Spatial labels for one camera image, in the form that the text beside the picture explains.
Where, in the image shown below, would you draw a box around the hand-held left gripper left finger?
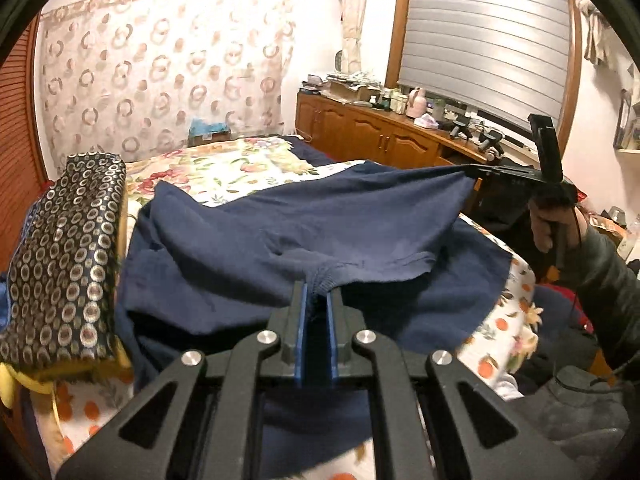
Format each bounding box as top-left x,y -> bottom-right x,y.
52,280 -> 308,480

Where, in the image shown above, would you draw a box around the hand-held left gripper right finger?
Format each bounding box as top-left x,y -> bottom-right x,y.
326,287 -> 583,480

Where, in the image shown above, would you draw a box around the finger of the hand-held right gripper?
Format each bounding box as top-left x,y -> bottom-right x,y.
462,162 -> 501,182

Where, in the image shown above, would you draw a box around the navy printed t-shirt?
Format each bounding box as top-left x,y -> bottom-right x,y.
117,160 -> 513,456

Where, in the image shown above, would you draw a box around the person's right forearm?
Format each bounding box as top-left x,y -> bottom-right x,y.
570,220 -> 640,376

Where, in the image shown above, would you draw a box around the person's right hand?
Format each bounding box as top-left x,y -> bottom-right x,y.
529,195 -> 588,256

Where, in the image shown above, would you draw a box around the black handheld device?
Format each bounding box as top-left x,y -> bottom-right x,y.
447,116 -> 473,140
477,129 -> 506,158

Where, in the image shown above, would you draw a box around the pink bottle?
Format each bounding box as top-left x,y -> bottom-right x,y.
406,87 -> 428,118

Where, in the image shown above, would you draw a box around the wooden sideboard cabinet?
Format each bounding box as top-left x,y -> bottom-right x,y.
295,90 -> 538,171

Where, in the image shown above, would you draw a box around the hanging beige cloth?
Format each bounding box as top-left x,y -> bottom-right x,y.
575,0 -> 621,68

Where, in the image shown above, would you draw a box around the grey window blind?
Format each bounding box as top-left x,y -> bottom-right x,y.
397,0 -> 573,133

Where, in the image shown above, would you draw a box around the open cardboard box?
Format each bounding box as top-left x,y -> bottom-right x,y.
325,77 -> 373,103

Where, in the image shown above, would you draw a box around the orange fruit print bed sheet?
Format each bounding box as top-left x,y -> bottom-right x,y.
30,212 -> 543,480

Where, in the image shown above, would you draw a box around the dark blue bedspread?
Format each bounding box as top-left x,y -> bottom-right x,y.
282,135 -> 351,168

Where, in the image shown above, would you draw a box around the beige window curtain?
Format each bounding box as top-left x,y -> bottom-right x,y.
337,0 -> 371,73

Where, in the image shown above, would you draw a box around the cardboard box with blue cloth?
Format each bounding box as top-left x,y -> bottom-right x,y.
187,119 -> 232,147

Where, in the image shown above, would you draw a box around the person's dark grey trousers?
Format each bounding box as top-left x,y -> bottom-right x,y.
500,360 -> 640,480

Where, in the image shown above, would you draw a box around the yellow plush toy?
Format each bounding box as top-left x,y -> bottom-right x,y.
0,357 -> 58,411

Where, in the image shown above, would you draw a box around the brown louvered wooden wardrobe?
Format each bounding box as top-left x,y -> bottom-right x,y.
0,15 -> 51,271

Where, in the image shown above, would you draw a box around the dark ring-patterned folded cloth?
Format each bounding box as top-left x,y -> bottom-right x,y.
0,152 -> 128,368

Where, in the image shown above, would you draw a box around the ring-patterned sheer curtain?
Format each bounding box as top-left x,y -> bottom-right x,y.
37,0 -> 296,168

